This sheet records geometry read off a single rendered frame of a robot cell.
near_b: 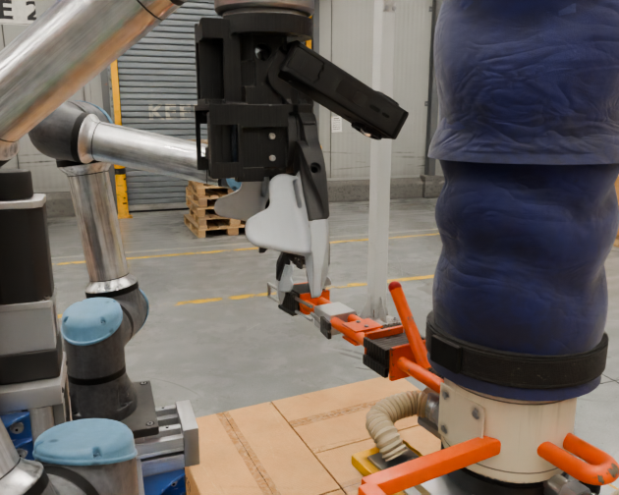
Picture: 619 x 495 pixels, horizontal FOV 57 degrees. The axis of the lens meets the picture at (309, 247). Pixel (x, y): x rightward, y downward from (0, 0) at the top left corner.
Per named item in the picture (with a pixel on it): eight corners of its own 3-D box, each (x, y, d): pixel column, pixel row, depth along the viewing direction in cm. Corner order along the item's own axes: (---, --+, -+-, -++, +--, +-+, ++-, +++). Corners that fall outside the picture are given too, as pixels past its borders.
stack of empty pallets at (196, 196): (272, 233, 820) (270, 140, 790) (196, 238, 784) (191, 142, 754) (251, 218, 938) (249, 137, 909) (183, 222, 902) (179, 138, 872)
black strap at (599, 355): (645, 364, 71) (648, 335, 70) (512, 409, 61) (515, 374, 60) (507, 312, 91) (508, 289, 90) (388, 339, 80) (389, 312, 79)
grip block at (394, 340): (433, 370, 99) (434, 339, 97) (387, 382, 94) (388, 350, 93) (404, 354, 106) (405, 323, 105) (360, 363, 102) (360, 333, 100)
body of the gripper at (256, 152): (196, 178, 47) (190, 24, 45) (295, 174, 50) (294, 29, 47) (213, 189, 40) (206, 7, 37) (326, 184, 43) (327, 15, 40)
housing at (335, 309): (357, 331, 117) (357, 309, 116) (328, 337, 114) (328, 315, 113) (339, 320, 123) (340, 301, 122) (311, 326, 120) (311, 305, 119)
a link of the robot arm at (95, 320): (54, 379, 113) (47, 314, 110) (83, 352, 126) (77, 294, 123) (114, 379, 113) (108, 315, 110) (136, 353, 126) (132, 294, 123)
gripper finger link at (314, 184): (295, 239, 43) (274, 141, 46) (316, 237, 43) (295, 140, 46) (311, 210, 38) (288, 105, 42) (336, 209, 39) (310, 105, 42)
